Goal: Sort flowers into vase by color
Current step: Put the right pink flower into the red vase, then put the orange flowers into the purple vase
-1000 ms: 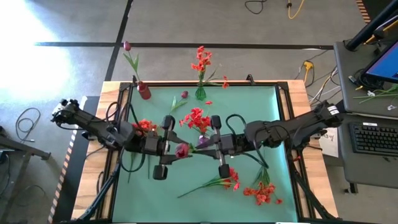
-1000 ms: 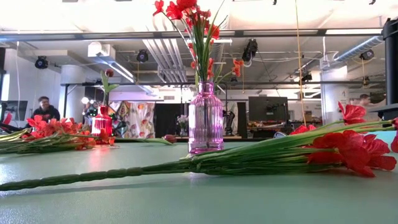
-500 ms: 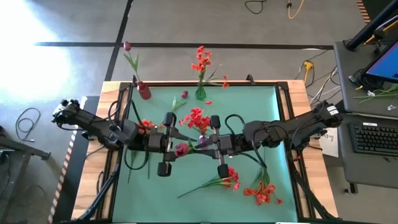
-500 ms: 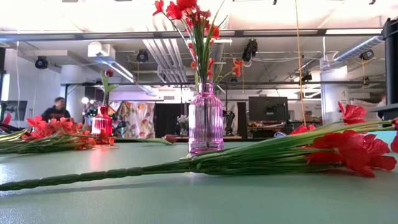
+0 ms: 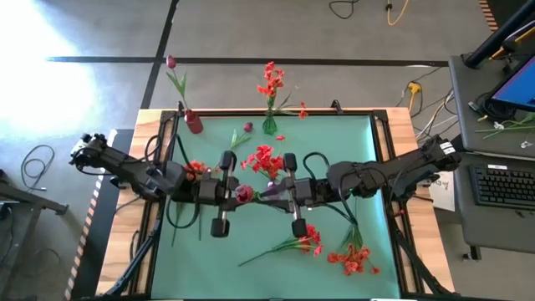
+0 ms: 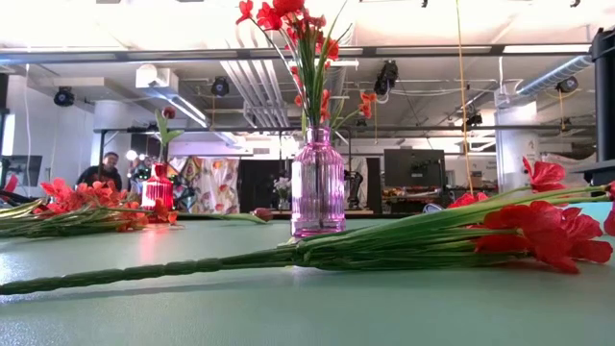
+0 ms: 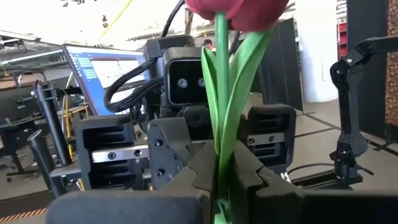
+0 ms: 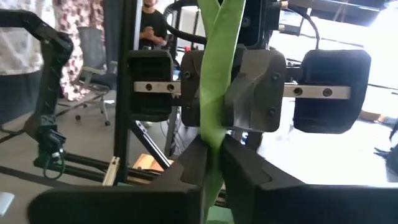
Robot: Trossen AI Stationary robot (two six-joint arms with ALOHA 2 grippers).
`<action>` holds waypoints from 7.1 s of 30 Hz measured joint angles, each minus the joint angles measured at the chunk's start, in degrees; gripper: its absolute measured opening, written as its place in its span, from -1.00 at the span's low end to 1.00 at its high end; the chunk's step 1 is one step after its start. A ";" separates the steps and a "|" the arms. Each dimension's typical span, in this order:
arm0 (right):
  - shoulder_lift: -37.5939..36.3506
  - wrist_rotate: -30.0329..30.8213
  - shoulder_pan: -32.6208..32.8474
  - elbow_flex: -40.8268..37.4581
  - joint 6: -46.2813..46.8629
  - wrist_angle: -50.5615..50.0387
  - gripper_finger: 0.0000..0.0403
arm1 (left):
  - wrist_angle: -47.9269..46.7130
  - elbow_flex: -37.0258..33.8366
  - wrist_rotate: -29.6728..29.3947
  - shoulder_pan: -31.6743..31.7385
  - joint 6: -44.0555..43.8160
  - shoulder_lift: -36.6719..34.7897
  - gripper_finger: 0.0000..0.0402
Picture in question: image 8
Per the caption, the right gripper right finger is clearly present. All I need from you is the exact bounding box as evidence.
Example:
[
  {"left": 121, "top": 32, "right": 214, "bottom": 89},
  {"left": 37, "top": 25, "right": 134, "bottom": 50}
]
[{"left": 220, "top": 133, "right": 398, "bottom": 224}]

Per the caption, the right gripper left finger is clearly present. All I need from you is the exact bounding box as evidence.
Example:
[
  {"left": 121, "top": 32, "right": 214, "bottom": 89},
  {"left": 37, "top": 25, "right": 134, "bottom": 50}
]
[{"left": 27, "top": 136, "right": 209, "bottom": 224}]

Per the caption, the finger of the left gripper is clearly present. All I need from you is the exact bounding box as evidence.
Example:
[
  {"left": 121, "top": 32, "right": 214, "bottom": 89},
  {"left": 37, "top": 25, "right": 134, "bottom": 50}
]
[
  {"left": 221, "top": 47, "right": 287, "bottom": 132},
  {"left": 180, "top": 49, "right": 205, "bottom": 127}
]

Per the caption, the dark red artificial tulip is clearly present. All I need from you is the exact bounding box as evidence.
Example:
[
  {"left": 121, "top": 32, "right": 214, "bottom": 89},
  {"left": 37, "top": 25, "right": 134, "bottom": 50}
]
[{"left": 195, "top": 0, "right": 246, "bottom": 224}]

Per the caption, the person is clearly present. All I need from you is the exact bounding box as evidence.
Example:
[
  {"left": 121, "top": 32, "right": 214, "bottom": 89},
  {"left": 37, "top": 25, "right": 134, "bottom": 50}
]
[
  {"left": 138, "top": 0, "right": 170, "bottom": 50},
  {"left": 0, "top": 0, "right": 46, "bottom": 125}
]

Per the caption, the grey office chair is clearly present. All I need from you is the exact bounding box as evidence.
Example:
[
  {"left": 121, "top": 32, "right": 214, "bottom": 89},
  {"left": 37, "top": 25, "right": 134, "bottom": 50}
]
[{"left": 65, "top": 26, "right": 118, "bottom": 127}]

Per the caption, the patterned curtain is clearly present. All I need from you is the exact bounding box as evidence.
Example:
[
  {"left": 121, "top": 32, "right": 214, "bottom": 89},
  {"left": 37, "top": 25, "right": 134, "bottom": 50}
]
[{"left": 53, "top": 0, "right": 107, "bottom": 102}]

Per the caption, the small black table camera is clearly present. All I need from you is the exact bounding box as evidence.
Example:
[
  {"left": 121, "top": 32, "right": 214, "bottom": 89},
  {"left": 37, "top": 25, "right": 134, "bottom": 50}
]
[{"left": 34, "top": 123, "right": 67, "bottom": 181}]

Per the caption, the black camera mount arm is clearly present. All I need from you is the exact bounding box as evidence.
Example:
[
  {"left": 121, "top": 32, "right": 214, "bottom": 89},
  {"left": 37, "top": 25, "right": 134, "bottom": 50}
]
[{"left": 0, "top": 8, "right": 75, "bottom": 131}]

